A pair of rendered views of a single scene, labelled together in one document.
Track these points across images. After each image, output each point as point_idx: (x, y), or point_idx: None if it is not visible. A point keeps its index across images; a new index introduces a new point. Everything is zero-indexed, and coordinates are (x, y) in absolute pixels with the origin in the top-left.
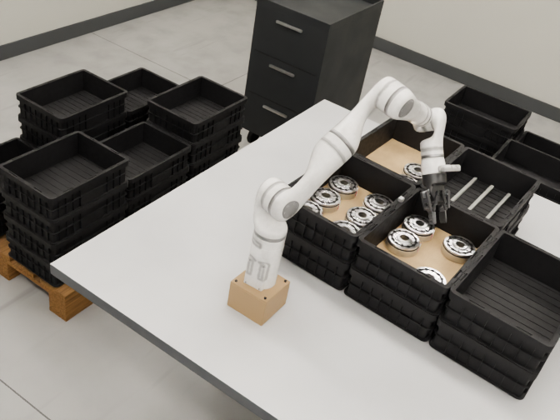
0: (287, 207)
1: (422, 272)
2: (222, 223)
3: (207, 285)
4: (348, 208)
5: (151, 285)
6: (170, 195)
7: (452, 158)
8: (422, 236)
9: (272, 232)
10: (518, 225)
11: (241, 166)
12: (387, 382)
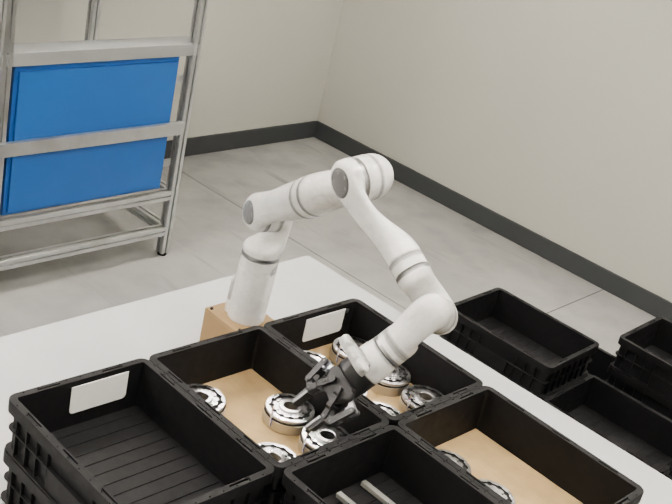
0: (246, 205)
1: (183, 349)
2: None
3: None
4: (376, 401)
5: (273, 295)
6: (436, 338)
7: (498, 502)
8: (300, 434)
9: (247, 239)
10: None
11: (525, 407)
12: None
